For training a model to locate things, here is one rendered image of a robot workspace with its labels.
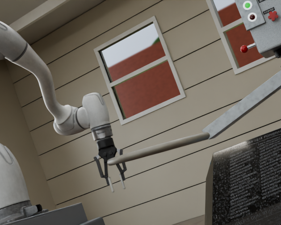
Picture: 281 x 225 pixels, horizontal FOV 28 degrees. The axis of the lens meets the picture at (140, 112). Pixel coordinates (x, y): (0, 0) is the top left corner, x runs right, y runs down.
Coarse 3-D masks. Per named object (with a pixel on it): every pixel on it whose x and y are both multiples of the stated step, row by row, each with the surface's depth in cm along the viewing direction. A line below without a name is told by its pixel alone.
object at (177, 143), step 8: (192, 136) 226; (200, 136) 228; (208, 136) 232; (160, 144) 222; (168, 144) 222; (176, 144) 222; (184, 144) 224; (136, 152) 224; (144, 152) 223; (152, 152) 222; (160, 152) 268; (112, 160) 234; (120, 160) 229; (128, 160) 228
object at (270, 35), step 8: (264, 0) 221; (272, 0) 220; (280, 0) 219; (264, 8) 221; (280, 8) 219; (264, 16) 221; (280, 16) 219; (264, 24) 221; (272, 24) 220; (280, 24) 219; (256, 32) 222; (264, 32) 221; (272, 32) 220; (280, 32) 219; (256, 40) 222; (264, 40) 221; (272, 40) 220; (280, 40) 219; (264, 48) 221; (272, 48) 221; (280, 48) 226; (264, 56) 234; (280, 56) 229
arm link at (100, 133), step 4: (108, 124) 246; (96, 128) 244; (100, 128) 244; (104, 128) 244; (108, 128) 245; (92, 132) 246; (96, 132) 244; (100, 132) 244; (104, 132) 244; (108, 132) 245; (96, 136) 244; (100, 136) 244; (104, 136) 244; (108, 136) 244; (96, 140) 248; (100, 140) 245
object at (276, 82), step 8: (280, 72) 224; (272, 80) 225; (280, 80) 224; (256, 88) 227; (264, 88) 226; (272, 88) 225; (280, 88) 235; (248, 96) 228; (256, 96) 227; (264, 96) 226; (240, 104) 229; (248, 104) 228; (256, 104) 232; (232, 112) 230; (240, 112) 229; (248, 112) 240; (216, 120) 232; (224, 120) 231; (232, 120) 230; (208, 128) 233; (216, 128) 232; (224, 128) 234; (216, 136) 243
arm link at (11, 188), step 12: (0, 144) 181; (0, 156) 176; (12, 156) 180; (0, 168) 174; (12, 168) 176; (0, 180) 173; (12, 180) 174; (24, 180) 180; (0, 192) 172; (12, 192) 173; (24, 192) 177; (0, 204) 171; (12, 204) 172
